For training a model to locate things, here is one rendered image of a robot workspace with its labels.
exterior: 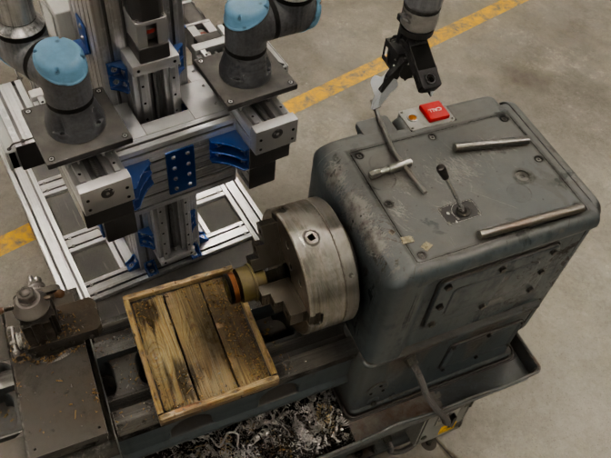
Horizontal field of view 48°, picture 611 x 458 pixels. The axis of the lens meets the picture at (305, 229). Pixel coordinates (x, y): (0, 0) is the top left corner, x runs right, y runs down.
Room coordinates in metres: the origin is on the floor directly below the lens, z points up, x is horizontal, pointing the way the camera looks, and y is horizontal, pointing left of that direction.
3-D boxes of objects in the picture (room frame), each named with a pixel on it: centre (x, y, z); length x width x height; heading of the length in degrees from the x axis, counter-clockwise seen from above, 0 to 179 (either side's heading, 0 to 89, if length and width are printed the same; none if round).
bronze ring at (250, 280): (0.87, 0.12, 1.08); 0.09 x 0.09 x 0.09; 29
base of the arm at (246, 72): (1.54, 0.23, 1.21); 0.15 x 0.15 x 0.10
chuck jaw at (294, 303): (0.83, 0.02, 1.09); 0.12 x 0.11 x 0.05; 29
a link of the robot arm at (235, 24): (1.54, 0.22, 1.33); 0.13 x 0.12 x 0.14; 125
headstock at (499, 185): (1.16, -0.35, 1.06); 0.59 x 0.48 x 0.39; 119
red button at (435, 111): (1.36, -0.29, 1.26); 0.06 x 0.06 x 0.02; 29
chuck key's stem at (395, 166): (1.13, -0.18, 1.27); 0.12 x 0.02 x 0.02; 123
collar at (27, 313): (0.72, 0.57, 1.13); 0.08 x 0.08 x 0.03
